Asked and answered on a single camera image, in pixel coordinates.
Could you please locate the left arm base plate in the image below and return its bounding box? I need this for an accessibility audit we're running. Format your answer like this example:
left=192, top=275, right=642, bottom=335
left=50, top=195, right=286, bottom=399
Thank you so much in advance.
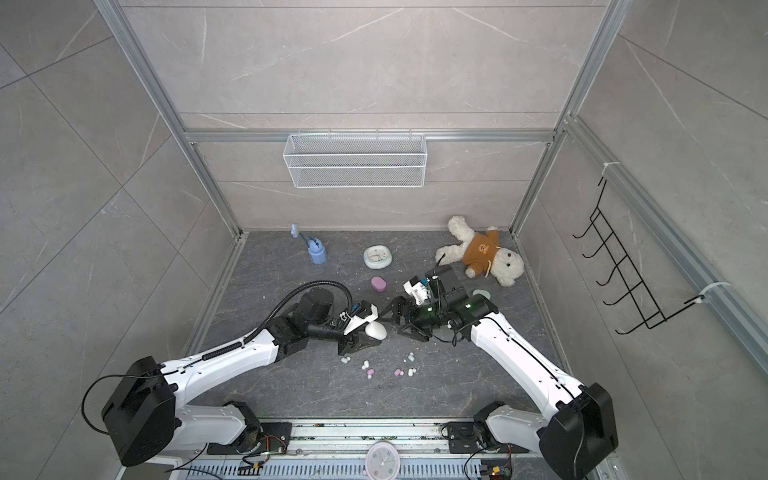
left=206, top=422, right=293, bottom=455

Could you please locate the white teddy bear brown shirt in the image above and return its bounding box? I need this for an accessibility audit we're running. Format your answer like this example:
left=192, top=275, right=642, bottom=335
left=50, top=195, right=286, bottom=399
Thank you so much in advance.
left=435, top=216, right=525, bottom=287

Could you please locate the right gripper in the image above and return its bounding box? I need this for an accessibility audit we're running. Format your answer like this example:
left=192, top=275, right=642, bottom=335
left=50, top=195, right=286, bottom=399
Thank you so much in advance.
left=377, top=296, right=449, bottom=340

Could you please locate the pink earbud case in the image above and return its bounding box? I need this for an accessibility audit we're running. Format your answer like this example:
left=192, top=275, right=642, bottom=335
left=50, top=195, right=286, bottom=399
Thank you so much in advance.
left=371, top=276, right=388, bottom=292

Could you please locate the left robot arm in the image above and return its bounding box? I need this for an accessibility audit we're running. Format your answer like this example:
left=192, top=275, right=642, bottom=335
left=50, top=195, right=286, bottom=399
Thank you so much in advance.
left=98, top=280, right=387, bottom=467

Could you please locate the white earbud case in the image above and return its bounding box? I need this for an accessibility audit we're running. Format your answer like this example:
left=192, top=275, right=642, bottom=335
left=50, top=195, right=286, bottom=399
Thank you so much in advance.
left=365, top=321, right=388, bottom=341

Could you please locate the black wall hook rack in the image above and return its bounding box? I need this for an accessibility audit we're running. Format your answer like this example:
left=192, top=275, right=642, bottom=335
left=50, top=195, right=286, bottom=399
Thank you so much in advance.
left=571, top=177, right=706, bottom=336

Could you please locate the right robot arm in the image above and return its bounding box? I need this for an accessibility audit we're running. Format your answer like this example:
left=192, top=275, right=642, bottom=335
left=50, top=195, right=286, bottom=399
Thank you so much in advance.
left=365, top=265, right=618, bottom=479

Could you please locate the white round bowl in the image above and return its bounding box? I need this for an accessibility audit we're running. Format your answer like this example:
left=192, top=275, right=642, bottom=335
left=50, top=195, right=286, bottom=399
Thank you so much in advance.
left=363, top=245, right=393, bottom=270

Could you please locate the white wire basket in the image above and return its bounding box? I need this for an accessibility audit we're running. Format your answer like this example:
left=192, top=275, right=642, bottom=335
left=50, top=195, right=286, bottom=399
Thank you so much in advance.
left=283, top=133, right=428, bottom=189

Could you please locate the white round clock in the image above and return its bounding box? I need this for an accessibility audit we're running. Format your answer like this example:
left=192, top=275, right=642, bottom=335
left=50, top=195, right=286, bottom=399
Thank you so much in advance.
left=364, top=441, right=401, bottom=480

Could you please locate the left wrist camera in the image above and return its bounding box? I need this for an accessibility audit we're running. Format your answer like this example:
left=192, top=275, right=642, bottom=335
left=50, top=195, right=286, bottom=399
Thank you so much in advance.
left=341, top=300, right=378, bottom=335

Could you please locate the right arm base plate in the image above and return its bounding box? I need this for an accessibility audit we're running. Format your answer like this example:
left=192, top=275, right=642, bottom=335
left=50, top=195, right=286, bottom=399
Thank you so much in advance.
left=440, top=421, right=529, bottom=454

